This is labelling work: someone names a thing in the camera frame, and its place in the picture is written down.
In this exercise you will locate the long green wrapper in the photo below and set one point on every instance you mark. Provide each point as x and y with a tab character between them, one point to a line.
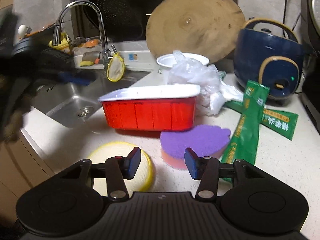
244	142

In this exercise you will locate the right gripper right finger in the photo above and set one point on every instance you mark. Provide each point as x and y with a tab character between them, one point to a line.
206	170

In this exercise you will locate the purple pink sponge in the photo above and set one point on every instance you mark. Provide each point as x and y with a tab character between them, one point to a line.
204	140

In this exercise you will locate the blue rice cooker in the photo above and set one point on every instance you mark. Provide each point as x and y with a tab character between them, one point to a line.
268	52

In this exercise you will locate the black colander pan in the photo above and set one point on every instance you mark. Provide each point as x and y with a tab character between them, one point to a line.
124	20

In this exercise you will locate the short green wrapper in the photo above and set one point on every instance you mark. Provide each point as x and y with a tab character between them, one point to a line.
282	122

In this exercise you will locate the white paper bowl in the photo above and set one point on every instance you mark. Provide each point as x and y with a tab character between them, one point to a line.
167	61

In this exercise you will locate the yellow mesh sink strainer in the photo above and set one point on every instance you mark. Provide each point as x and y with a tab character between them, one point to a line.
116	66

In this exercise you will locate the clear plastic bag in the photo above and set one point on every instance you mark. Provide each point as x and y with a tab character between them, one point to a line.
209	100

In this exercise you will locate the yellow grey scrub sponge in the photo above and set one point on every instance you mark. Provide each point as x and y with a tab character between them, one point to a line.
90	58

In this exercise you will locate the yellow detergent bottle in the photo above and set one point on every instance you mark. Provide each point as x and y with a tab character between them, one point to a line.
64	45

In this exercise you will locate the round wooden cutting board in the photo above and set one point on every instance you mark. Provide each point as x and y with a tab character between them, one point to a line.
206	27

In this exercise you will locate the white tissue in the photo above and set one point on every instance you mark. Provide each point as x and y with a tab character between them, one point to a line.
230	93

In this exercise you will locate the yellow round sponge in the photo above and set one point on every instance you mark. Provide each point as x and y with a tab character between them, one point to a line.
140	163

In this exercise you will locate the red plastic food container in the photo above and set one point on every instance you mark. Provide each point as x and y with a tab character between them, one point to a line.
151	108

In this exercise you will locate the stainless steel sink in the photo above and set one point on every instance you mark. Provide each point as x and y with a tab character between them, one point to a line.
72	104

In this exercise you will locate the black open rice cooker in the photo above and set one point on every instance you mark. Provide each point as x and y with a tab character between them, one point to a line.
310	37

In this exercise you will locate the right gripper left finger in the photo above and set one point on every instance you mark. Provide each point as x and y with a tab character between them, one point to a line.
118	169

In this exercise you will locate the chrome kitchen faucet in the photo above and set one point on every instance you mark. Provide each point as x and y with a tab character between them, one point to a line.
83	27

